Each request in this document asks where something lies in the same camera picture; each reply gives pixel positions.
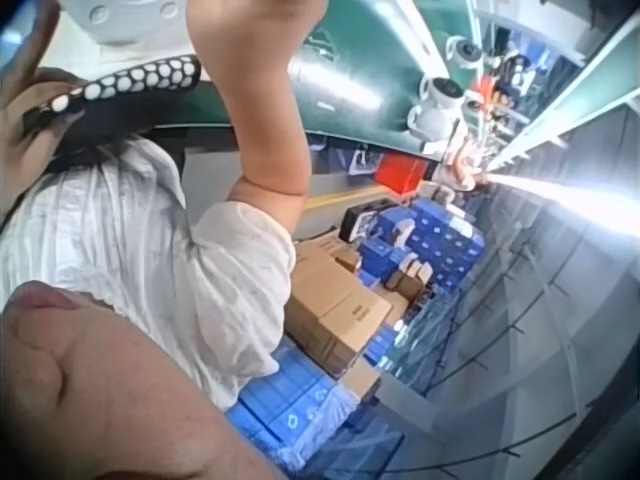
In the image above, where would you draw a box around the red plastic bin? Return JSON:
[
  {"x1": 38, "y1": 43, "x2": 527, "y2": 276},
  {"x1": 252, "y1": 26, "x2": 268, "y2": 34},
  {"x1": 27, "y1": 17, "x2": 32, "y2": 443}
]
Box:
[{"x1": 374, "y1": 152, "x2": 429, "y2": 197}]

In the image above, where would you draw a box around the black box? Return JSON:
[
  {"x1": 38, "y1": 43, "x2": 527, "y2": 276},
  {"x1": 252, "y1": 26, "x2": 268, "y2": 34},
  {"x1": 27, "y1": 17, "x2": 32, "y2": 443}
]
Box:
[{"x1": 339, "y1": 202, "x2": 397, "y2": 244}]

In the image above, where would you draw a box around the black white-dotted fabric item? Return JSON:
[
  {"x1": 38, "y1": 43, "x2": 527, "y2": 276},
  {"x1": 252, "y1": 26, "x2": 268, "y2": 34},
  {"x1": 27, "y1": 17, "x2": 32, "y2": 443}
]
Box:
[{"x1": 22, "y1": 53, "x2": 202, "y2": 134}]

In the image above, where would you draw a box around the white dome security camera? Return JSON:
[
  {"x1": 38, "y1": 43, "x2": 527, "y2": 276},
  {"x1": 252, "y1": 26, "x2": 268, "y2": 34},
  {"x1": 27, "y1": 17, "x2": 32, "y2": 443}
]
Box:
[
  {"x1": 444, "y1": 35, "x2": 484, "y2": 67},
  {"x1": 418, "y1": 74, "x2": 467, "y2": 110},
  {"x1": 406, "y1": 104, "x2": 457, "y2": 139}
]

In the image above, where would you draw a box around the stack of light blue cartons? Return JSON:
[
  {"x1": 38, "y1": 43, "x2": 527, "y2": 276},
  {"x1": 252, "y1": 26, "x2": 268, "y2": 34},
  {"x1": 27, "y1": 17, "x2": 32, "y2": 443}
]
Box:
[{"x1": 224, "y1": 349, "x2": 377, "y2": 480}]

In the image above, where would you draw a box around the grey metal shelf rack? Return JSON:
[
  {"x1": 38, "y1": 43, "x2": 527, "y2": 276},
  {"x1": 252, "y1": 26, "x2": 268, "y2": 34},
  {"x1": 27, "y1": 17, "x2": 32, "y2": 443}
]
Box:
[{"x1": 394, "y1": 0, "x2": 640, "y2": 446}]

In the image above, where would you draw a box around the heap of cardboard cartons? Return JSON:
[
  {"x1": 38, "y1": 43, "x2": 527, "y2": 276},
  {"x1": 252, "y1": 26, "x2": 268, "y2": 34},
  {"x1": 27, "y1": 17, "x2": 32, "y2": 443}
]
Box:
[{"x1": 283, "y1": 237, "x2": 437, "y2": 401}]

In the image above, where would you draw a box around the person's left hand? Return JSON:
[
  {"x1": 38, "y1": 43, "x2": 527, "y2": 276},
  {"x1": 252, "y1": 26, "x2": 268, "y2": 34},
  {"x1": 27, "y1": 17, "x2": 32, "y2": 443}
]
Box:
[{"x1": 0, "y1": 0, "x2": 87, "y2": 177}]

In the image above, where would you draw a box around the stack of dark blue boxes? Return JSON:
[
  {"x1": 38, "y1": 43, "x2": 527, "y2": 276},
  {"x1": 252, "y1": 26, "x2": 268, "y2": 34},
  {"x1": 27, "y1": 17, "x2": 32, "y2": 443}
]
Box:
[{"x1": 357, "y1": 197, "x2": 487, "y2": 302}]

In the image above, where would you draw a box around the heap of assorted small goods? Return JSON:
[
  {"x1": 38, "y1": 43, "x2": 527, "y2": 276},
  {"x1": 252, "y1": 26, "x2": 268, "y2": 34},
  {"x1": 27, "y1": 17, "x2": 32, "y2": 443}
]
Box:
[{"x1": 467, "y1": 44, "x2": 539, "y2": 146}]

